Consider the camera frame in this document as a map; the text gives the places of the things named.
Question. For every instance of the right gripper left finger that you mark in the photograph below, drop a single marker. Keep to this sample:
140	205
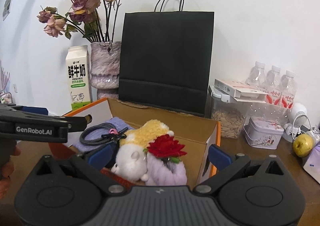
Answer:
90	164

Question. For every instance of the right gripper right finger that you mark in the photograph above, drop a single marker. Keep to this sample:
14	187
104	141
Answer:
229	169

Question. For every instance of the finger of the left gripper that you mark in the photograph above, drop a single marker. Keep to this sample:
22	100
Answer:
36	110

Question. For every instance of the yellow white plush toy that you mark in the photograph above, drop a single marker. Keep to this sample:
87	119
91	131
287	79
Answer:
131	161

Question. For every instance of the red fabric rose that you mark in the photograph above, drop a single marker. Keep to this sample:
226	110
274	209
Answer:
166	148

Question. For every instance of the person's left hand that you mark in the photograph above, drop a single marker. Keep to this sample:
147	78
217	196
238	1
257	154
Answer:
7	169

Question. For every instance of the red cardboard pumpkin box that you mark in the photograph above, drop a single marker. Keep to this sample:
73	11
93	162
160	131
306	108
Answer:
188	133

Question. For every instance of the white tin box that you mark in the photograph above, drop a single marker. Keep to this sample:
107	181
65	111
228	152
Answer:
263	134

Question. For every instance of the clear seed container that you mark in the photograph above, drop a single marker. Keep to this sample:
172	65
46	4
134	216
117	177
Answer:
229	112

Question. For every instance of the white green milk carton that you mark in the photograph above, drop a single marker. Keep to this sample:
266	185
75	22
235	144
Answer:
78	76

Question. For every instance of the white flat box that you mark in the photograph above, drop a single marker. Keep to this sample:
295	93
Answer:
239	91

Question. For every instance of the green apple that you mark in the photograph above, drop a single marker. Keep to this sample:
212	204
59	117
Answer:
303	145

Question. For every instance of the purple textured vase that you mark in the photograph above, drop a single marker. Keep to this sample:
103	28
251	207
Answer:
105	68

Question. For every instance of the purple tissue pack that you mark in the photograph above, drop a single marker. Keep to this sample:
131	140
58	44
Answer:
311	163

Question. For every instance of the water bottle middle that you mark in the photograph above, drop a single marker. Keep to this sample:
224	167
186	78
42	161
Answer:
272	86

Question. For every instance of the water bottle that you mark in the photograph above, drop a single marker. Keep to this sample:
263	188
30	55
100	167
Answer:
272	86
288	89
257	76

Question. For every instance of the water bottle left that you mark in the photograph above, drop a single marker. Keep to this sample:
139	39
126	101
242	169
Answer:
257	76

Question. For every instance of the water bottle right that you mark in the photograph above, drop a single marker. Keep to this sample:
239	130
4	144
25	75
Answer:
288	89

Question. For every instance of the dried pink rose bouquet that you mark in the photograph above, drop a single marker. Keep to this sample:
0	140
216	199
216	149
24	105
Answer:
94	19

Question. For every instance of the black paper shopping bag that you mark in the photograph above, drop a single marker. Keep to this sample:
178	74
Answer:
165	58

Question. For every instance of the white round camera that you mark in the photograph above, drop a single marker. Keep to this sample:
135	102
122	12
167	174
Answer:
297	122

